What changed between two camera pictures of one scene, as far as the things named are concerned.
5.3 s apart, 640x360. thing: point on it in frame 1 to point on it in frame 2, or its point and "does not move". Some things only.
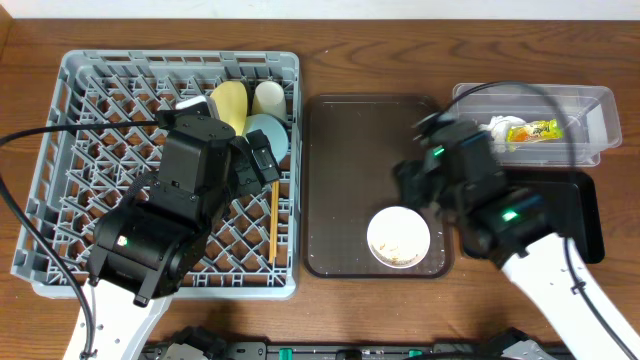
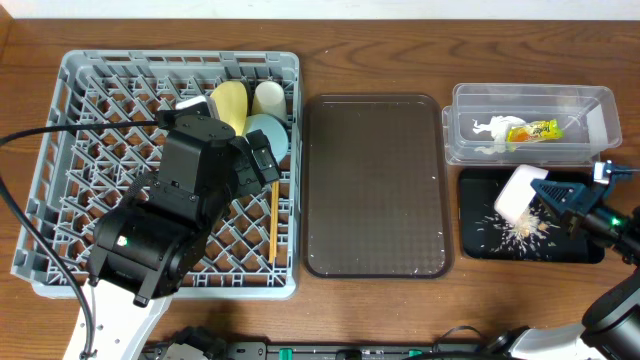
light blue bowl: x=274 y=129 does not move
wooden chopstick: x=273 y=222 does not move
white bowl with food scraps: x=398 y=237 to x=518 y=194
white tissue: x=499 y=127 does not move
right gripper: x=413 y=175 to x=582 y=208
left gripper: x=261 y=161 does not move
